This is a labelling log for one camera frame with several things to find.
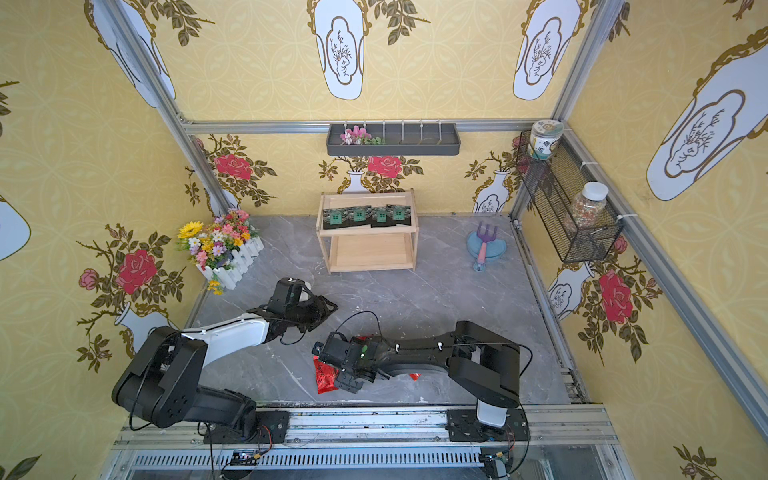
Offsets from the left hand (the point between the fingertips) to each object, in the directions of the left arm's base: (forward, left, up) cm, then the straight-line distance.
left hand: (326, 308), depth 92 cm
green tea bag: (+21, -17, +18) cm, 32 cm away
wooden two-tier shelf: (+24, -17, -2) cm, 30 cm away
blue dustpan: (+24, -59, -2) cm, 64 cm away
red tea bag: (-20, -2, 0) cm, 20 cm away
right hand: (-14, -9, -2) cm, 16 cm away
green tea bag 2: (+21, -3, +17) cm, 28 cm away
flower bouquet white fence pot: (+15, +31, +12) cm, 37 cm away
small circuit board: (-37, +17, -6) cm, 41 cm away
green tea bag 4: (+22, -23, +18) cm, 37 cm away
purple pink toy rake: (+29, -57, -2) cm, 63 cm away
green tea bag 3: (+22, -10, +18) cm, 30 cm away
